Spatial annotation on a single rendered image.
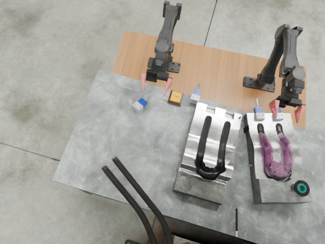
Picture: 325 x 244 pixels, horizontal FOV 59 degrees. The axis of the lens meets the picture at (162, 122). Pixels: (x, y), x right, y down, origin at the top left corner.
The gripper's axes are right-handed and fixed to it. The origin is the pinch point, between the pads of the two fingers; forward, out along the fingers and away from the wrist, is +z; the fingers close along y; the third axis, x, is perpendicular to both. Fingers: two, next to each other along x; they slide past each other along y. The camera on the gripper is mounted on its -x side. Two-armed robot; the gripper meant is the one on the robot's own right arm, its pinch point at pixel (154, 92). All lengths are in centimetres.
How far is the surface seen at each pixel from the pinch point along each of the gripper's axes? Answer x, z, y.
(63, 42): 121, -88, -101
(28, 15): 121, -110, -143
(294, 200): 29, 30, 79
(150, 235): 29, 60, 11
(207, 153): 28.1, 15.1, 32.4
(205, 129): 32.0, 0.9, 29.9
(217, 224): 39, 48, 45
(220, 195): 34, 34, 43
